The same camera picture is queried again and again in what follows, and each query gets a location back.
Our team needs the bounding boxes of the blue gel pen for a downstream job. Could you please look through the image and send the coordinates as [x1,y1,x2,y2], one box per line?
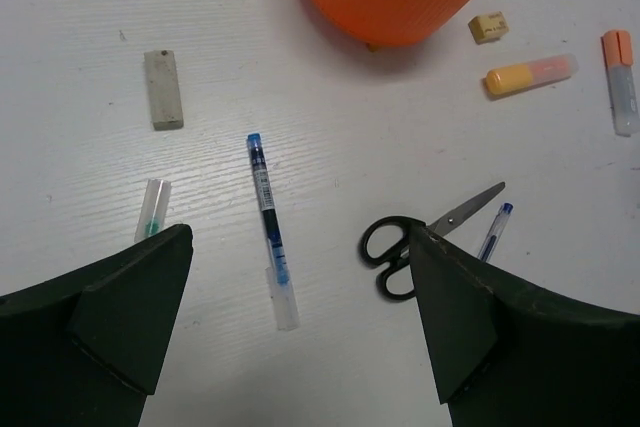
[247,133,300,331]

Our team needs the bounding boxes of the yellow orange highlighter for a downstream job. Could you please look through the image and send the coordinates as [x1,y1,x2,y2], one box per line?
[484,54,578,97]

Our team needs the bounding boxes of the grey rectangular eraser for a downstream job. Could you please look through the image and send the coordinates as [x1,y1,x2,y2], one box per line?
[144,50,184,131]

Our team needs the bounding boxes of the blue ballpoint pen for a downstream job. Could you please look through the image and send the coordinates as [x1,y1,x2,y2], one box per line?
[478,203,513,263]

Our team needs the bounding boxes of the small beige eraser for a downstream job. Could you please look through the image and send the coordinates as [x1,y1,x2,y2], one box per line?
[468,11,509,44]

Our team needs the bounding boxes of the orange capped glue stick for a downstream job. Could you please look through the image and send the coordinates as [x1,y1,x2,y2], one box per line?
[601,30,639,137]

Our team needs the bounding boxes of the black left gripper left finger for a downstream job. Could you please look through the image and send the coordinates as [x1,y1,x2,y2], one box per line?
[1,224,193,426]

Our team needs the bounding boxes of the black handled scissors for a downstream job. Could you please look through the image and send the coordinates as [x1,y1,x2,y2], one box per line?
[358,182,506,303]

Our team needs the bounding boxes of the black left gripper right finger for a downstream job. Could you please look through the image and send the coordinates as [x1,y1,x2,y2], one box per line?
[410,227,639,426]

